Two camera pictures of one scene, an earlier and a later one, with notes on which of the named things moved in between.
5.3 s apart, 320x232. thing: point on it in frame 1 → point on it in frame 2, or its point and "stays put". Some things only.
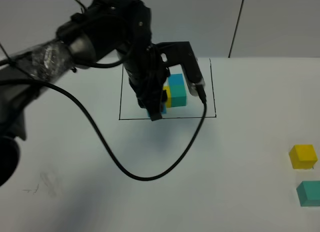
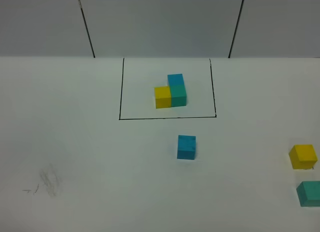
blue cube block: [163, 108] → [186, 147]
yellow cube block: [303, 156] stays put
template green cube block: [178, 96] stays put
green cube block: [308, 192] stays put
